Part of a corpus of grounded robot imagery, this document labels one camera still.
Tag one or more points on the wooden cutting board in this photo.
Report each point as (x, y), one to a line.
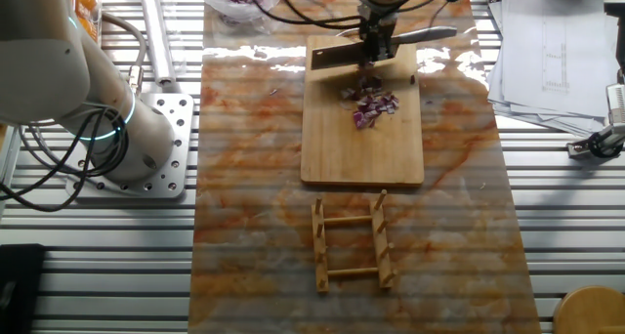
(361, 153)

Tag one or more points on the wooden peg knife rack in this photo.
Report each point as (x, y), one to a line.
(320, 256)

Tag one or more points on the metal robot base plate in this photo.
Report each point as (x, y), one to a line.
(176, 178)

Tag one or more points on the stack of white papers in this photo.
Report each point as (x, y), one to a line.
(561, 80)

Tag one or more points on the black box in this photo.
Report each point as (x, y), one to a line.
(19, 290)

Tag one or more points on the grey camera on clamp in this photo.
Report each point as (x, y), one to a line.
(603, 143)

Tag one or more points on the steel cleaver knife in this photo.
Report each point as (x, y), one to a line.
(337, 55)

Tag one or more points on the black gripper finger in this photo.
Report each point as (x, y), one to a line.
(380, 38)
(380, 55)

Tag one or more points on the orange marble pattern mat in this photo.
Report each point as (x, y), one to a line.
(244, 256)

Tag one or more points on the clear plastic orange container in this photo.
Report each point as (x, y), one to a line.
(95, 12)

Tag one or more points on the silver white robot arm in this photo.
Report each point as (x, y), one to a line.
(44, 55)

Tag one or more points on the wooden mug tree stand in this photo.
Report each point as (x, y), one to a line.
(591, 314)

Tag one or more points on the chopped red onion slice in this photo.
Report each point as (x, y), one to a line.
(390, 102)
(371, 103)
(347, 94)

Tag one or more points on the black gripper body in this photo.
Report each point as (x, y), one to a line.
(378, 20)

